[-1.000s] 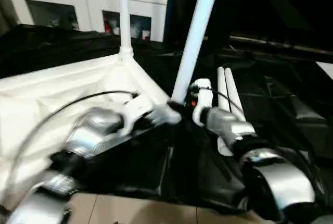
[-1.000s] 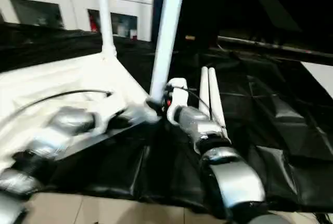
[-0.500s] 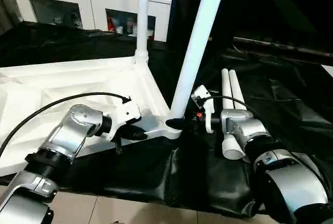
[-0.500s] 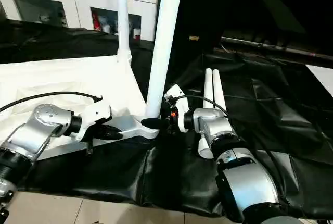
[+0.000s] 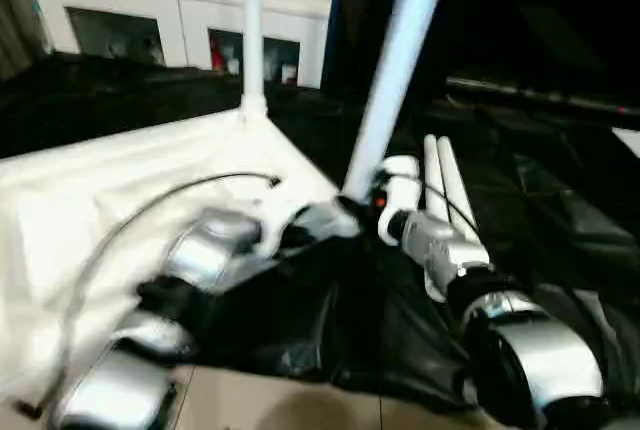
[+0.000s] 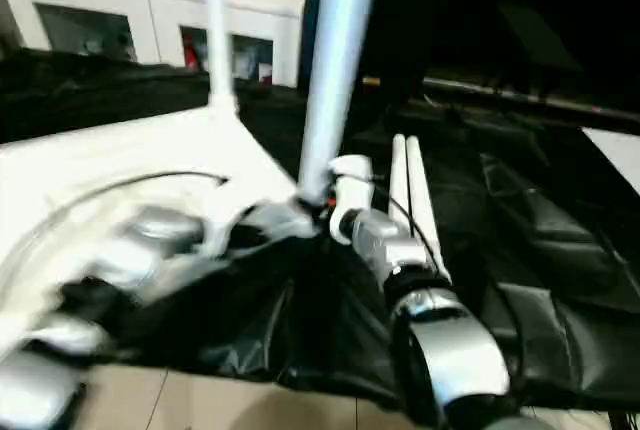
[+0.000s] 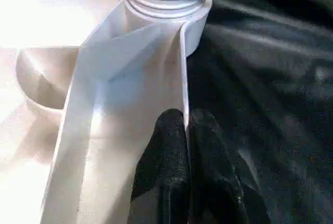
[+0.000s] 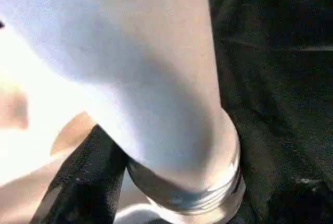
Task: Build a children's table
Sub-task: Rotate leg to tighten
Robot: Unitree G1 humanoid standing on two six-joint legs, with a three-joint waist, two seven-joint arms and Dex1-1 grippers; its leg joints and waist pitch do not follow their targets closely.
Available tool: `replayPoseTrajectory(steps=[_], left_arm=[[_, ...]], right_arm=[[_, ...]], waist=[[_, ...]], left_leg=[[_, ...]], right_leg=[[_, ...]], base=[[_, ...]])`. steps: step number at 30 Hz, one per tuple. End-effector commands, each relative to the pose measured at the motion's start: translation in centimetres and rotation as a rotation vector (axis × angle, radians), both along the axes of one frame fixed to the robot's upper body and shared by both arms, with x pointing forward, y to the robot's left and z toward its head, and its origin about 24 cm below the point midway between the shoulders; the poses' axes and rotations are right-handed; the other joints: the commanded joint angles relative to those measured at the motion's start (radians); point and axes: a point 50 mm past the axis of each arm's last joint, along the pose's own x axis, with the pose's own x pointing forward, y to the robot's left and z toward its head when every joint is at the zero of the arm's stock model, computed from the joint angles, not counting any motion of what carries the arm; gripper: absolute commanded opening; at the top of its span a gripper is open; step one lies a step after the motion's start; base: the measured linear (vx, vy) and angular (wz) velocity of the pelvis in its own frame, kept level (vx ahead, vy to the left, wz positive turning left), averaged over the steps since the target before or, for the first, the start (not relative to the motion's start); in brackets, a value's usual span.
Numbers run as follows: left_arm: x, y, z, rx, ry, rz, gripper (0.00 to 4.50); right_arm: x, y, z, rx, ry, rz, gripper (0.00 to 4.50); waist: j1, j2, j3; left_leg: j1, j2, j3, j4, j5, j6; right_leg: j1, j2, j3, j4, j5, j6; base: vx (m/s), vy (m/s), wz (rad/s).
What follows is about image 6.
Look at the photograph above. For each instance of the white plastic table leg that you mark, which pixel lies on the white plastic table leg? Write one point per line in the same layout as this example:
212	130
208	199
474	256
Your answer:
220	25
335	75
397	170
420	190

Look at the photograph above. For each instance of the white plastic table top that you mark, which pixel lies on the white plastic table top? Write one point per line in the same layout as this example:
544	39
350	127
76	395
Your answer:
100	160

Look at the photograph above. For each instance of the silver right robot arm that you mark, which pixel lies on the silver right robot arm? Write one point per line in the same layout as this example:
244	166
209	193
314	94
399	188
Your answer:
450	345

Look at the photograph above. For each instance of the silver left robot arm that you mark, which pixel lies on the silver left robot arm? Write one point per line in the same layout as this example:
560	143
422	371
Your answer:
150	245

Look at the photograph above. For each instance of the black mat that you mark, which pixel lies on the black mat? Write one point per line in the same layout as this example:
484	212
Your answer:
500	225

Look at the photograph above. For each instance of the dark blue fabric panel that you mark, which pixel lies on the dark blue fabric panel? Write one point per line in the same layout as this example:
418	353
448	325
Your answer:
310	25

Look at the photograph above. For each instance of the dark metal rod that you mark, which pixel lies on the dark metal rod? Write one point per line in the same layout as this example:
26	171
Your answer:
500	92

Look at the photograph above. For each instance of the white cabinet with glass doors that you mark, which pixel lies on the white cabinet with glass doors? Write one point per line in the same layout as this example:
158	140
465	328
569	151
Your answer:
150	5

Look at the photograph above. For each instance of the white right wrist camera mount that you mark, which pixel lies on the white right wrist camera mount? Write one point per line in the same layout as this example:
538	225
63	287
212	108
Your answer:
352	190

